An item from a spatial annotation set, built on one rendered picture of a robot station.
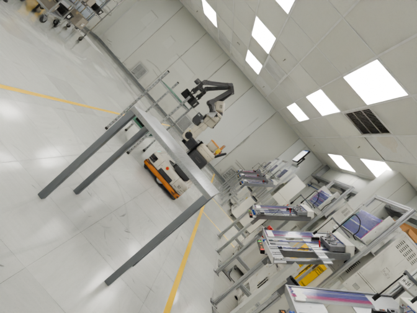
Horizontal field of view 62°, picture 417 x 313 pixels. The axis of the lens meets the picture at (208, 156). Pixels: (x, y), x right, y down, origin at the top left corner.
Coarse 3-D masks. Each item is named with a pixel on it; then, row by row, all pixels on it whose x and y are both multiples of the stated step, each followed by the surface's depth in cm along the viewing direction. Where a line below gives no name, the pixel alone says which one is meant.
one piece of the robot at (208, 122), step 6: (204, 120) 471; (210, 120) 471; (216, 120) 464; (198, 126) 474; (204, 126) 473; (210, 126) 471; (186, 132) 470; (192, 132) 470; (198, 132) 469; (186, 138) 471
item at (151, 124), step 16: (128, 112) 203; (144, 112) 216; (112, 128) 204; (144, 128) 244; (160, 128) 226; (96, 144) 204; (128, 144) 245; (160, 144) 199; (176, 144) 234; (80, 160) 205; (112, 160) 246; (176, 160) 197; (64, 176) 206; (96, 176) 247; (192, 176) 196; (48, 192) 207; (80, 192) 250; (208, 192) 198; (192, 208) 195; (176, 224) 196; (160, 240) 197; (144, 256) 239
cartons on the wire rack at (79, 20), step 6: (84, 0) 719; (90, 0) 733; (90, 6) 750; (72, 12) 758; (78, 12) 757; (72, 18) 759; (78, 18) 759; (84, 18) 784; (78, 24) 770; (84, 24) 792
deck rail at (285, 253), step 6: (282, 252) 311; (288, 252) 311; (294, 252) 310; (300, 252) 310; (306, 252) 310; (312, 252) 310; (324, 252) 309; (330, 252) 310; (336, 252) 310; (336, 258) 309; (342, 258) 308; (348, 258) 308
